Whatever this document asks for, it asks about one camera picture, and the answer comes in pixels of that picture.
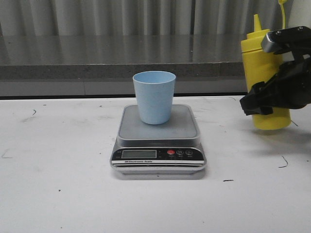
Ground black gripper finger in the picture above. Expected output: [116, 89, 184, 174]
[240, 82, 274, 116]

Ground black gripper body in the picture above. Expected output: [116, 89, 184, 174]
[269, 58, 311, 109]

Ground grey stone counter ledge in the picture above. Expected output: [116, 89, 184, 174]
[0, 34, 247, 98]

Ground light blue plastic cup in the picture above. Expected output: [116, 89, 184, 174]
[133, 71, 176, 125]

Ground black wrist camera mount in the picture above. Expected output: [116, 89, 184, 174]
[261, 26, 311, 61]

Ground white pleated curtain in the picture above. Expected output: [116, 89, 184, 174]
[0, 0, 293, 36]

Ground silver digital kitchen scale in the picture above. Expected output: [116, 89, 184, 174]
[110, 104, 207, 174]

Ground yellow squeeze bottle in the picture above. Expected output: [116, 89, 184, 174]
[241, 14, 291, 130]

